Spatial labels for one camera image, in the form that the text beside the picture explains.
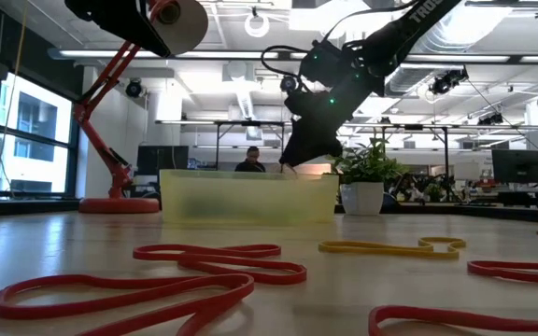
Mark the green plant in white pot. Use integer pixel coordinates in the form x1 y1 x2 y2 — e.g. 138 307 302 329
327 136 409 217

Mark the yellow translucent plastic bin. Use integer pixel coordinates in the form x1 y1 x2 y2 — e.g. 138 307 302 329
159 168 340 229

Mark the red desk lamp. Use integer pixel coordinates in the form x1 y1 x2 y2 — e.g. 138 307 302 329
73 0 210 215

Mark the long fluorescent light strip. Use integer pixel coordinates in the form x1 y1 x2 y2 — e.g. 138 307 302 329
403 54 538 65
58 49 307 61

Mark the round black speaker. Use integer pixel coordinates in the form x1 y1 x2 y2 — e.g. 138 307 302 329
124 77 144 99
279 74 299 93

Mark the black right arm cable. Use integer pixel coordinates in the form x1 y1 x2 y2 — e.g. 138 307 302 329
260 44 326 94

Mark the black computer monitor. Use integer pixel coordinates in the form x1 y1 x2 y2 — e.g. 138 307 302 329
491 148 538 185
135 145 191 176

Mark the silver ventilation duct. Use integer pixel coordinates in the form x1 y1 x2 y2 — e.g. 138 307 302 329
383 0 516 97

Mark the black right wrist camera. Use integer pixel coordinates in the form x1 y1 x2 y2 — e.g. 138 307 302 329
298 38 347 90

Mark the person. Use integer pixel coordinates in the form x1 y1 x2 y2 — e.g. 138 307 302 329
234 145 267 174

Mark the white ring light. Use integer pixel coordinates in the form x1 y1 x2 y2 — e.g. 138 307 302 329
244 12 271 39

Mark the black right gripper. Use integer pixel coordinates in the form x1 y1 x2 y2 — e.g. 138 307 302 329
278 69 385 168

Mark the black workstation frame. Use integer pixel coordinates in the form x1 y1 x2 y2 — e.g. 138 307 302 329
343 121 452 188
213 119 288 172

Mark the black hanging camera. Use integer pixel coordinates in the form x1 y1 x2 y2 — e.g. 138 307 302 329
429 66 470 97
477 112 504 126

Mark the yellow rubber band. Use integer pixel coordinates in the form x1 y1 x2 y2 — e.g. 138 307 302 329
317 236 467 261

